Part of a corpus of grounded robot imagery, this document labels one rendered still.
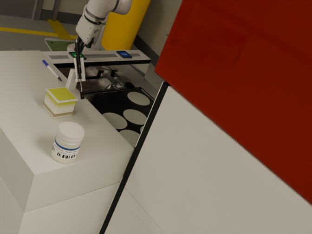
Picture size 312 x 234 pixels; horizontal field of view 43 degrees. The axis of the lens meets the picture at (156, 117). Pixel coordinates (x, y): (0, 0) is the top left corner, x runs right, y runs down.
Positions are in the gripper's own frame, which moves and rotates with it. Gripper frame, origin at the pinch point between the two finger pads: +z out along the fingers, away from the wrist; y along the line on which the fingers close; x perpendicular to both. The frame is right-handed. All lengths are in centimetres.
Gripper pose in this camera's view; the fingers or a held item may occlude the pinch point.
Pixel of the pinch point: (79, 47)
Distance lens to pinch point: 169.3
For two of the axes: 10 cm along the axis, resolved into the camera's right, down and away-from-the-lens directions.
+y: -5.4, -7.4, 4.0
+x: -6.9, 1.3, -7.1
